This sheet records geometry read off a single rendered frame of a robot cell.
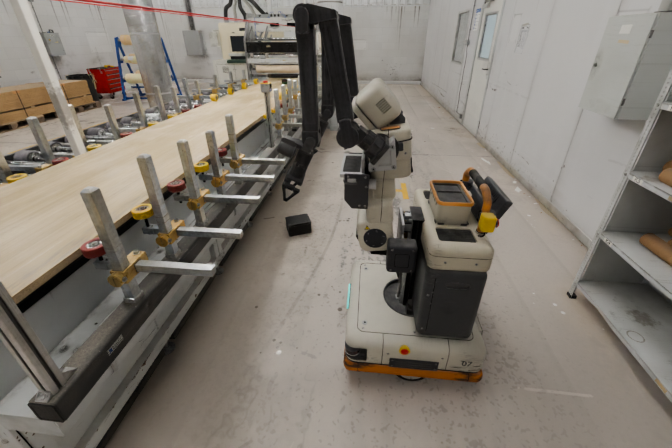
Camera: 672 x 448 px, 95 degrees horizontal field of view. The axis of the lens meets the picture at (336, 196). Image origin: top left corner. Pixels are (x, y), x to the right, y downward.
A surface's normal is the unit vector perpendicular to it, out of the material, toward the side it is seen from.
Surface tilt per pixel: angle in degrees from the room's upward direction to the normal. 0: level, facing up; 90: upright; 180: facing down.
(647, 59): 90
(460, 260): 90
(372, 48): 90
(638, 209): 90
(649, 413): 0
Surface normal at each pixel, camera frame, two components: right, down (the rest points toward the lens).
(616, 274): -0.11, 0.46
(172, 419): 0.00, -0.89
